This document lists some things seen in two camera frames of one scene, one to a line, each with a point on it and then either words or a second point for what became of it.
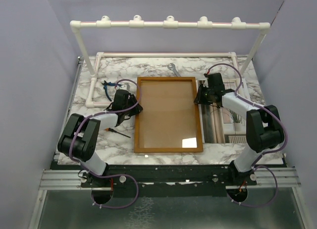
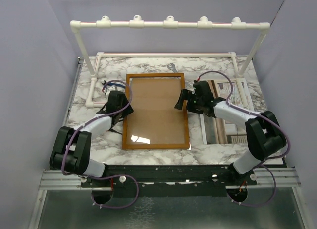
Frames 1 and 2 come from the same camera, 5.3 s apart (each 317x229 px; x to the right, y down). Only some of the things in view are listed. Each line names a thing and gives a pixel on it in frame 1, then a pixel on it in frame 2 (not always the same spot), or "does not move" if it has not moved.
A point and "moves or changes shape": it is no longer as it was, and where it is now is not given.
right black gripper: [198, 99] → [185, 94]
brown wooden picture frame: [137, 118] → [185, 145]
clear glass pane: [167, 117] moves or changes shape
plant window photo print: [221, 125] does not move
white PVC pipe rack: [137, 22] does not move
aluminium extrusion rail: [59, 179] does not move
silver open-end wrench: [173, 68] does not move
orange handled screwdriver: [111, 130] does not move
